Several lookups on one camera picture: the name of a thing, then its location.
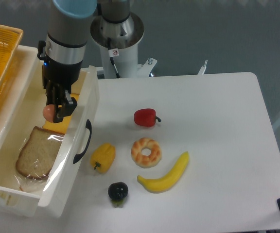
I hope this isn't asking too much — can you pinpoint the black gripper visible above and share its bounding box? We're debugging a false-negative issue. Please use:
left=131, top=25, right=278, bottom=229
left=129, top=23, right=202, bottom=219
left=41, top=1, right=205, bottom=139
left=42, top=59, right=82, bottom=123

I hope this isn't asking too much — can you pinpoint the brown egg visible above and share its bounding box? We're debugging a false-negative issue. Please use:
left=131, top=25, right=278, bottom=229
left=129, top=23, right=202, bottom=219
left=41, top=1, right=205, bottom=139
left=42, top=104, right=54, bottom=123

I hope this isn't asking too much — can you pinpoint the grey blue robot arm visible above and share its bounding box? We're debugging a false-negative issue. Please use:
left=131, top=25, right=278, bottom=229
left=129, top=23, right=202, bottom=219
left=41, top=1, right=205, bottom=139
left=37, top=0, right=97, bottom=123

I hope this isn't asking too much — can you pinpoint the white plastic drawer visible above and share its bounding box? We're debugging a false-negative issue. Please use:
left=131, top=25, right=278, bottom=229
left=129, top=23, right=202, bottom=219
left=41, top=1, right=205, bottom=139
left=0, top=59, right=100, bottom=218

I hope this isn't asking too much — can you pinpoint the white drawer cabinet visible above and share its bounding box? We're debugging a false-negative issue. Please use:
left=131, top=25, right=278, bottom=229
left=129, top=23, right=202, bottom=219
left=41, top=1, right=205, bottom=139
left=0, top=46, right=39, bottom=216

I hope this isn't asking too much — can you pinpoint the brown bread slice in wrap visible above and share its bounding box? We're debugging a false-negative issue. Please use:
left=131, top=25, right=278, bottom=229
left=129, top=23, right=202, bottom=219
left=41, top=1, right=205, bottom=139
left=16, top=126, right=64, bottom=180

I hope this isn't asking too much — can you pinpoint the yellow bell pepper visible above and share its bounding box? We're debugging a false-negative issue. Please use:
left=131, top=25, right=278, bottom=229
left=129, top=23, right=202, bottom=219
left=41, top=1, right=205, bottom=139
left=90, top=143, right=116, bottom=174

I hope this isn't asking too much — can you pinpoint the red bell pepper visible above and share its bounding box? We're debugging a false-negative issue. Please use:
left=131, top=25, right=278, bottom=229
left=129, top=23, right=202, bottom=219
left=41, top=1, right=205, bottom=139
left=134, top=108, right=161, bottom=127

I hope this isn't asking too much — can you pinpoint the dark purple mangosteen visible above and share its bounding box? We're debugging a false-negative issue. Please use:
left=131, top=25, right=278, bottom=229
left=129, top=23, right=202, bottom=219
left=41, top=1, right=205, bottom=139
left=107, top=182, right=129, bottom=207

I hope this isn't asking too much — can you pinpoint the yellow banana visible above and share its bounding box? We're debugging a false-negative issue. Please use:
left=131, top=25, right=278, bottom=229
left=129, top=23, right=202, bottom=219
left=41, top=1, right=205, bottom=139
left=137, top=151, right=190, bottom=193

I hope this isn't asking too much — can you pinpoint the black drawer handle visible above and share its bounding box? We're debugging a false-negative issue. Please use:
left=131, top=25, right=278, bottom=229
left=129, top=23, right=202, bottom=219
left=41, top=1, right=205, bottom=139
left=73, top=119, right=92, bottom=164

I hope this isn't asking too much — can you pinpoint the black cable on pedestal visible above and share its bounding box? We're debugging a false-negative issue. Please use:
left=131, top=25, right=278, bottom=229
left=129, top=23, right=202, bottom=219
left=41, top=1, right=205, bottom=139
left=107, top=36, right=121, bottom=79

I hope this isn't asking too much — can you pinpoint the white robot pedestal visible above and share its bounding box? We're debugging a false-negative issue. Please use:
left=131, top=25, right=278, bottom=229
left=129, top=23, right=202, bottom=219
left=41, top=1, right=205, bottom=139
left=90, top=0, right=158, bottom=79

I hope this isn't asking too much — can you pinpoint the glazed bread ring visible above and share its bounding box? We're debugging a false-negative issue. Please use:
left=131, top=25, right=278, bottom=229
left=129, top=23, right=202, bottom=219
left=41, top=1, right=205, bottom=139
left=130, top=137, right=162, bottom=168

